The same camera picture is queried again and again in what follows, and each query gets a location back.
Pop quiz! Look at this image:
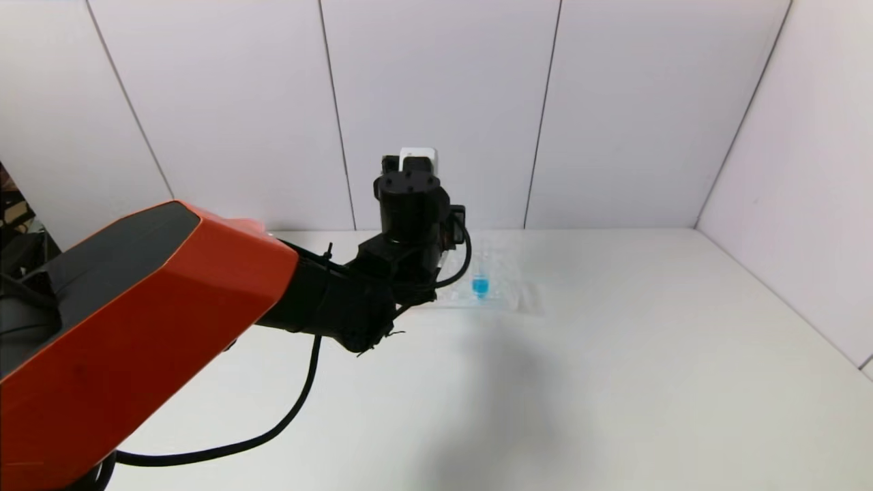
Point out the test tube with blue pigment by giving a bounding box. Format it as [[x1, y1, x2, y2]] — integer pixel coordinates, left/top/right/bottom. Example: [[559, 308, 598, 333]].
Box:
[[471, 239, 492, 300]]

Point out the clear acrylic test tube rack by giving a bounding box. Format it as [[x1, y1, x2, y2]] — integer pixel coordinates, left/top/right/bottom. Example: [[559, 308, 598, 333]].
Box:
[[423, 232, 539, 314]]

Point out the dark background furniture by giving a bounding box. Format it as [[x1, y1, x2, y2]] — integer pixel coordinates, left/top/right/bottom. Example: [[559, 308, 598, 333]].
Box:
[[0, 162, 63, 280]]

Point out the black cable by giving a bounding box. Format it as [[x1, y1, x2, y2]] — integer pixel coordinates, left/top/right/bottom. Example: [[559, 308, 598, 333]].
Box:
[[113, 220, 473, 468]]

